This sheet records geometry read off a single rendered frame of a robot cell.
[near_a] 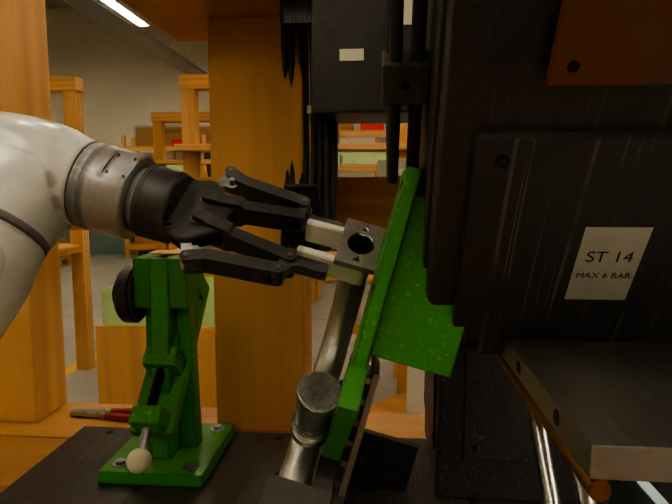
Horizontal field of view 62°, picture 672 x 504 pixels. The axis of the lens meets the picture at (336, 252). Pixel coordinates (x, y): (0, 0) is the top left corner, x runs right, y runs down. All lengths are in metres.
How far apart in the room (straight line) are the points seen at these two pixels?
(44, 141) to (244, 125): 0.33
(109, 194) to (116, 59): 11.26
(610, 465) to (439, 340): 0.20
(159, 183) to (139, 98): 10.97
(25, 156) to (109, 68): 11.26
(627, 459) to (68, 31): 12.20
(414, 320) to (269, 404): 0.47
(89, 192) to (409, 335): 0.33
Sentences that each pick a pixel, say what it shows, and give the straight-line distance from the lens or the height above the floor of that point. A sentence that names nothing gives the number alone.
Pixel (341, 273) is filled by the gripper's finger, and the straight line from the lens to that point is 0.55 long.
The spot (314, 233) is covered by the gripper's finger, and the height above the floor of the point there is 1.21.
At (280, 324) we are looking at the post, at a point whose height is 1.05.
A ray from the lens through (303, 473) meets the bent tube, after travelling 0.56.
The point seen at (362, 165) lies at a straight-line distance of 7.42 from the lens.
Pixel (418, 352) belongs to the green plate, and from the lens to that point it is 0.48.
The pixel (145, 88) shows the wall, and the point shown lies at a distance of 11.51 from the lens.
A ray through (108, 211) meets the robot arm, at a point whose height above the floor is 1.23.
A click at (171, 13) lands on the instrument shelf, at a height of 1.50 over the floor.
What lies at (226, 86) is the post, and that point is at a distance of 0.87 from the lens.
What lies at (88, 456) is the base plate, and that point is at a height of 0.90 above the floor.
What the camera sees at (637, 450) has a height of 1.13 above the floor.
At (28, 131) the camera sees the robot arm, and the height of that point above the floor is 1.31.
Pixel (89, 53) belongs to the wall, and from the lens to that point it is 12.07.
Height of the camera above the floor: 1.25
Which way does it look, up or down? 6 degrees down
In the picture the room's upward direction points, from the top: straight up
